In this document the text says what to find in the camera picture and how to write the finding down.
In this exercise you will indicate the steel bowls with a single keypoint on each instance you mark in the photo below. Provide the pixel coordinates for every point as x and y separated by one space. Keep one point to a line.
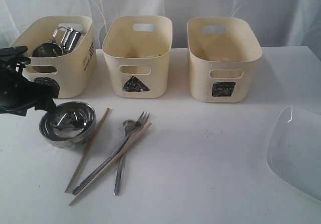
70 125

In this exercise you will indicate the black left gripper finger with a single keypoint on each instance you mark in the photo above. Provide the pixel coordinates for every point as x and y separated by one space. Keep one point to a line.
48 89

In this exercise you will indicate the steel mug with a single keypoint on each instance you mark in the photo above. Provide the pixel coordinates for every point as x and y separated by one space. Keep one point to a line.
47 50
69 39

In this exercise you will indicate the white square plate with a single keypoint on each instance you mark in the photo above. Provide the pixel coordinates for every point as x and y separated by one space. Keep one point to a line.
293 152

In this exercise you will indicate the steel fork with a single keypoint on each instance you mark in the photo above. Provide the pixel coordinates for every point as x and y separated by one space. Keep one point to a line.
138 123

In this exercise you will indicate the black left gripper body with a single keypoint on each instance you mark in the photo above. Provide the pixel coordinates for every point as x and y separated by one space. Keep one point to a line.
13 84

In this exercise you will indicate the wooden chopstick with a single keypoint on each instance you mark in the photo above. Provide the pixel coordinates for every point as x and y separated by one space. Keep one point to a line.
86 151
121 152

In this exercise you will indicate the steel spoon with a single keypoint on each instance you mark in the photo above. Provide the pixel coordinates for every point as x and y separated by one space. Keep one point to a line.
121 156

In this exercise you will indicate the steel mug front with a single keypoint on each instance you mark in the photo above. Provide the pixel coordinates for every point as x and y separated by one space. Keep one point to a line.
47 50

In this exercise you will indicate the cream bin circle mark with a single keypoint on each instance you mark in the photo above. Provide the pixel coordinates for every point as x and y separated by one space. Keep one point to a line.
72 71

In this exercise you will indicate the white backdrop curtain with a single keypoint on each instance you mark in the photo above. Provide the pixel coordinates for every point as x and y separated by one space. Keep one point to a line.
274 22

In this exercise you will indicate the cream bin triangle mark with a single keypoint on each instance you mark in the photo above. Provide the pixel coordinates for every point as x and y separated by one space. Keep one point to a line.
137 54

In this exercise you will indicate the cream bin square mark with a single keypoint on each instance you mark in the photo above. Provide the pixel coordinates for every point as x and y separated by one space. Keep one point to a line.
223 55

